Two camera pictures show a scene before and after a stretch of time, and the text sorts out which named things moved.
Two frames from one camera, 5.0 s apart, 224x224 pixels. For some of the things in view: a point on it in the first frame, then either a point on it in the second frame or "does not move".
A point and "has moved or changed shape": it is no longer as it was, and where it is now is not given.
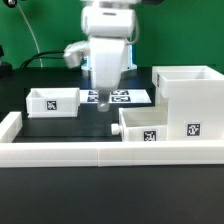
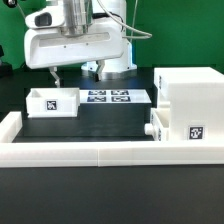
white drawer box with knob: (149, 123) has moved or changed shape
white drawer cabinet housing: (195, 101) does not move
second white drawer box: (58, 102) does not move
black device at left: (6, 69) does not move
